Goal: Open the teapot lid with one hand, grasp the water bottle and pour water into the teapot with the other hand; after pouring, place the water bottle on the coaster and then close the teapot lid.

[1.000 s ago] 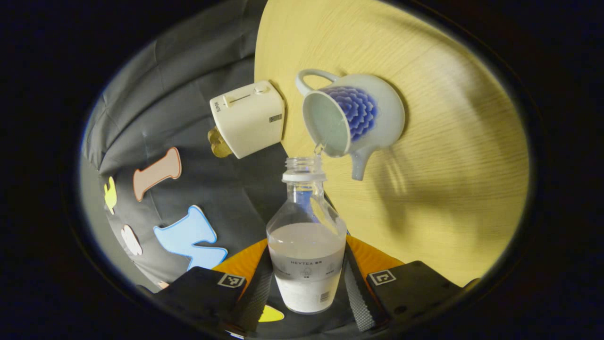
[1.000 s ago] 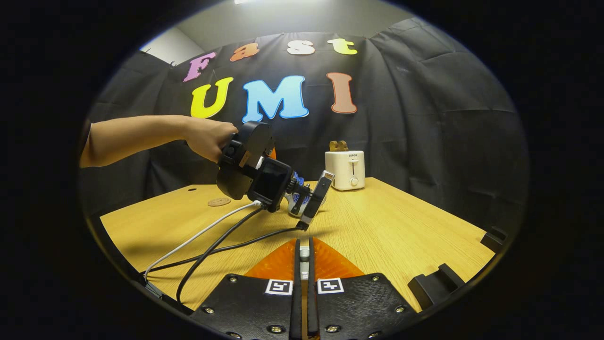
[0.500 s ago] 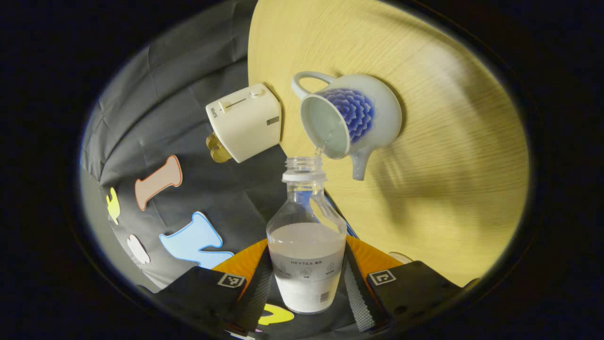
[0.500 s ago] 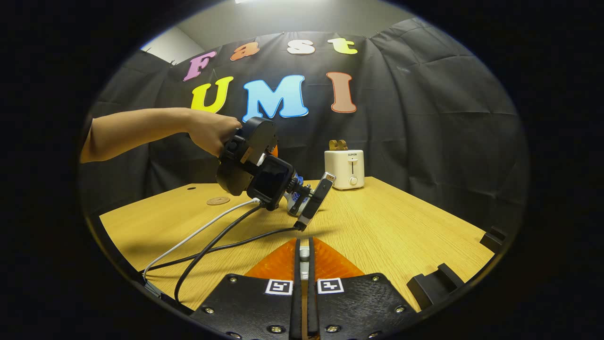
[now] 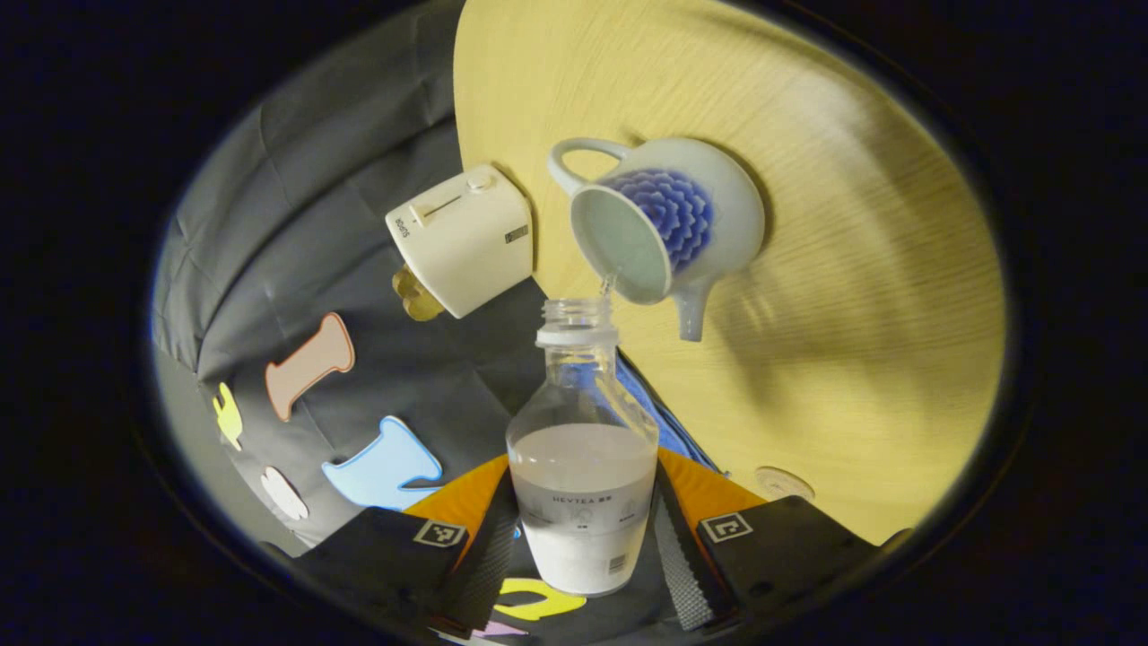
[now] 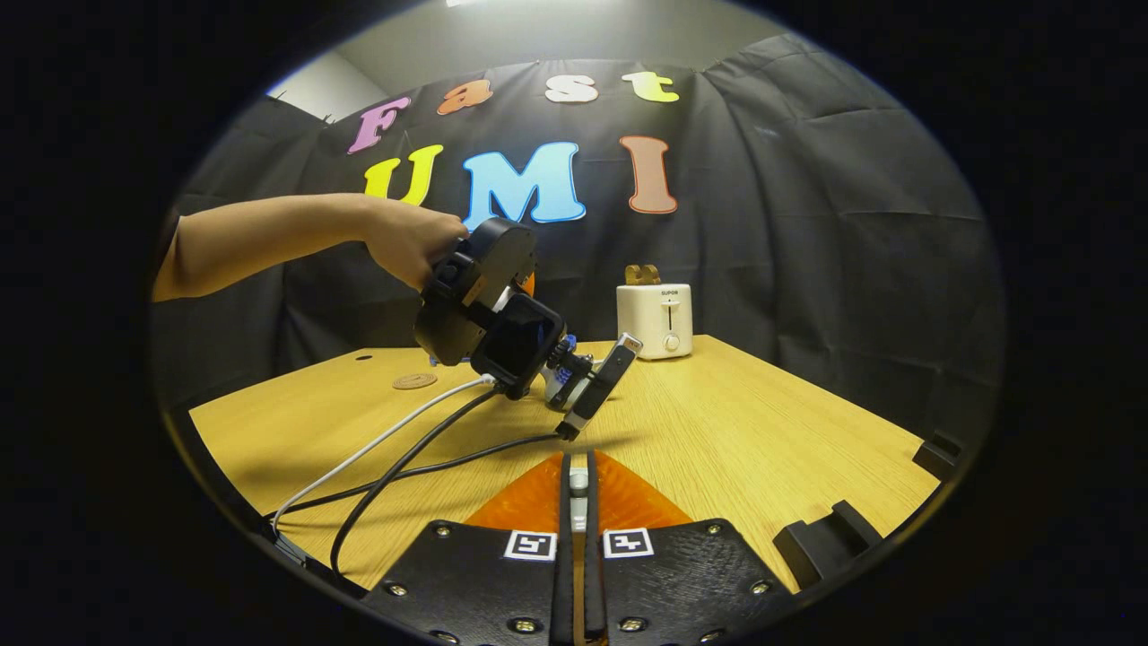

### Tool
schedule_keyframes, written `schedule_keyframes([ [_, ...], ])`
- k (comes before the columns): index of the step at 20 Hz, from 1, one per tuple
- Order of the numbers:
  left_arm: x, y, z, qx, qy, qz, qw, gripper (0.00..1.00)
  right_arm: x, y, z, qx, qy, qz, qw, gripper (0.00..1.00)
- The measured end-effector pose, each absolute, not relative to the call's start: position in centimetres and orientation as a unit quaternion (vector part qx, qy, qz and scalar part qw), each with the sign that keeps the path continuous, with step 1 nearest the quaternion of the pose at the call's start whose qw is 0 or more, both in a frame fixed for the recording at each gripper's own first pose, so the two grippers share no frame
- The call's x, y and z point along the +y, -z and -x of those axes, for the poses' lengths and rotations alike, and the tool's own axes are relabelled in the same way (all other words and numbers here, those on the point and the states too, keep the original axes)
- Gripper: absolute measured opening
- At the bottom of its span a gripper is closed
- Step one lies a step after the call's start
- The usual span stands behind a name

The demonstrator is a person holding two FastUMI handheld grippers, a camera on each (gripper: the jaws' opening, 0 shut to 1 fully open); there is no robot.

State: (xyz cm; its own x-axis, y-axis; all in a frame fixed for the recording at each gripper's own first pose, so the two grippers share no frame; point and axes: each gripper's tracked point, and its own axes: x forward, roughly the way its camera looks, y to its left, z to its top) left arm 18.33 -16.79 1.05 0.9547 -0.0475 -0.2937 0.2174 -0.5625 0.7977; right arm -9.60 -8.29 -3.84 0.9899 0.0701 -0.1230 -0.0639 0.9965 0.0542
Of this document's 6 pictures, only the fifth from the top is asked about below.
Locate blue folded towel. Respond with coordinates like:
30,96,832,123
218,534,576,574
619,354,718,472

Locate round beige coaster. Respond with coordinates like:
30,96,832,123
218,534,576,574
755,466,815,502

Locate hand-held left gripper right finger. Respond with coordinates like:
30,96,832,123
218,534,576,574
650,449,907,633

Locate clear plastic water bottle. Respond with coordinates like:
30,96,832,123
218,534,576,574
507,297,660,598

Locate white toaster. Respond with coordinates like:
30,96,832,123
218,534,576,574
386,163,535,320

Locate white blue-flowered teacup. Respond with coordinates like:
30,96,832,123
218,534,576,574
548,136,766,343

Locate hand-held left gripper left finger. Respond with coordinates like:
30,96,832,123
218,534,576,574
269,453,521,640

